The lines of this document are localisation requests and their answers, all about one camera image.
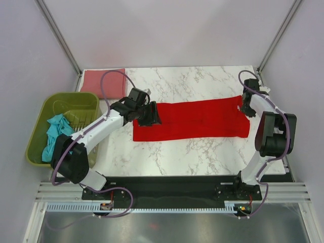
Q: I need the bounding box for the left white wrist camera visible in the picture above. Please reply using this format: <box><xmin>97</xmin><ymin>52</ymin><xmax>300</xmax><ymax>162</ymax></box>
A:
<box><xmin>144</xmin><ymin>89</ymin><xmax>151</xmax><ymax>95</ymax></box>

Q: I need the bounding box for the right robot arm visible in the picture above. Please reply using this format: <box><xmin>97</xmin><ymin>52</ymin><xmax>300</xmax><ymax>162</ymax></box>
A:
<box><xmin>231</xmin><ymin>78</ymin><xmax>297</xmax><ymax>199</ymax></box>

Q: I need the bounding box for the aluminium frame post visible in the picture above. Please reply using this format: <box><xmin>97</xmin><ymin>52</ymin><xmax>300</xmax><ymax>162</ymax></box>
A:
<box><xmin>256</xmin><ymin>0</ymin><xmax>304</xmax><ymax>76</ymax></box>
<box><xmin>35</xmin><ymin>0</ymin><xmax>82</xmax><ymax>76</ymax></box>

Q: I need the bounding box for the teal t shirt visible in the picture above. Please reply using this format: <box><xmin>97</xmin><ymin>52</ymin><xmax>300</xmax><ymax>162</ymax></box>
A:
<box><xmin>42</xmin><ymin>113</ymin><xmax>74</xmax><ymax>163</ymax></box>

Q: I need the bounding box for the right aluminium frame post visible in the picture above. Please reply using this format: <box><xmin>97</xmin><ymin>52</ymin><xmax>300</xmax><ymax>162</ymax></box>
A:
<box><xmin>256</xmin><ymin>0</ymin><xmax>304</xmax><ymax>76</ymax></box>

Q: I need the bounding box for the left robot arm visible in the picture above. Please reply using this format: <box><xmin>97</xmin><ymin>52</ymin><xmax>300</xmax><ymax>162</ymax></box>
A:
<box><xmin>51</xmin><ymin>88</ymin><xmax>161</xmax><ymax>199</ymax></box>

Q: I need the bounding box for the red t shirt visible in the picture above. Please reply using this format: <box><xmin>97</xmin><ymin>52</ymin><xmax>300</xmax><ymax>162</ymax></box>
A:
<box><xmin>133</xmin><ymin>96</ymin><xmax>250</xmax><ymax>142</ymax></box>

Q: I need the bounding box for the olive green laundry basket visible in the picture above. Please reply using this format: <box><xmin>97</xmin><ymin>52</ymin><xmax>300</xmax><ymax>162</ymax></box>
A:
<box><xmin>24</xmin><ymin>92</ymin><xmax>101</xmax><ymax>170</ymax></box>

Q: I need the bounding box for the white slotted cable duct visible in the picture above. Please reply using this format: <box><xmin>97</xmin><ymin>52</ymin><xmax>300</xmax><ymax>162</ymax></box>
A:
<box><xmin>46</xmin><ymin>202</ymin><xmax>237</xmax><ymax>214</ymax></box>

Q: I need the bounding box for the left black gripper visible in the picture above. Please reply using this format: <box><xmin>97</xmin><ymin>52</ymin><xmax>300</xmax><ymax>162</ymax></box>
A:
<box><xmin>135</xmin><ymin>101</ymin><xmax>162</xmax><ymax>128</ymax></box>

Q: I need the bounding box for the folded pink t shirt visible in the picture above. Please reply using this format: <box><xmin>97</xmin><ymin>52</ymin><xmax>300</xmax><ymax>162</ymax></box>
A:
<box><xmin>80</xmin><ymin>69</ymin><xmax>127</xmax><ymax>99</ymax></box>

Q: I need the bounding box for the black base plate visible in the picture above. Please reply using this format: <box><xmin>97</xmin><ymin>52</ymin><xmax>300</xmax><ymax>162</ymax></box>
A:
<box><xmin>82</xmin><ymin>176</ymin><xmax>262</xmax><ymax>209</ymax></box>

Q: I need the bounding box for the left aluminium frame post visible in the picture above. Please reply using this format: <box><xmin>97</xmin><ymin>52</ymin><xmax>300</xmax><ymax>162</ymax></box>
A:
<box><xmin>35</xmin><ymin>0</ymin><xmax>82</xmax><ymax>76</ymax></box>

